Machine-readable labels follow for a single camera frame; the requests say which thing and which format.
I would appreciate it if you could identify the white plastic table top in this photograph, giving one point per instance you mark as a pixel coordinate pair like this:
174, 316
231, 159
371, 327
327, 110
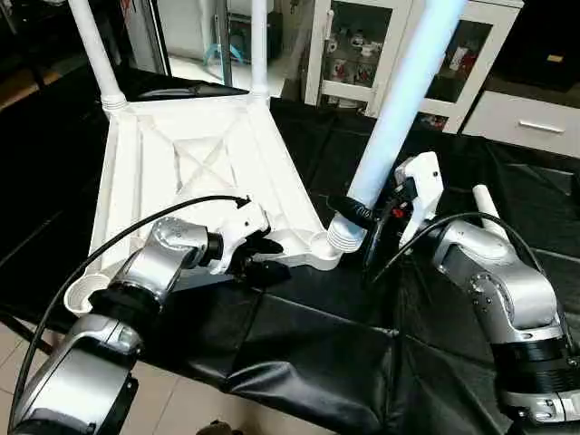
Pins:
199, 154

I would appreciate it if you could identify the white plastic table leg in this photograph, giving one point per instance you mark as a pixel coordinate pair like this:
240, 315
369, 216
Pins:
95, 54
485, 204
408, 82
260, 45

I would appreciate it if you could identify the black table mat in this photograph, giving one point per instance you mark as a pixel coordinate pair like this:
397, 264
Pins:
299, 344

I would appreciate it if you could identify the white glass door cabinet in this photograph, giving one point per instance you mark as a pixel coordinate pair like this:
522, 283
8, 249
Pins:
344, 54

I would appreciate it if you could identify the white drawer unit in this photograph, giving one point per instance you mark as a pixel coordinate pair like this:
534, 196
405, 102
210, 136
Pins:
535, 122

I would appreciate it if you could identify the turquoise plastic stand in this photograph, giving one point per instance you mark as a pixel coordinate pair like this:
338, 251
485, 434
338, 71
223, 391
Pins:
225, 54

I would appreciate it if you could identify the black case with yellow label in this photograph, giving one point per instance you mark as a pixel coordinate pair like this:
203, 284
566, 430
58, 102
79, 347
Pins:
553, 45

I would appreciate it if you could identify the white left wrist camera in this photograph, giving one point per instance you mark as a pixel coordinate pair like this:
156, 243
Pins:
240, 227

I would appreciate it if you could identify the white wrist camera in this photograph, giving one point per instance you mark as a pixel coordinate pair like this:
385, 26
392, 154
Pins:
421, 186
240, 227

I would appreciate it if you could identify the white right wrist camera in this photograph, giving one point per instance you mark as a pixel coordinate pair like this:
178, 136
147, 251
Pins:
421, 186

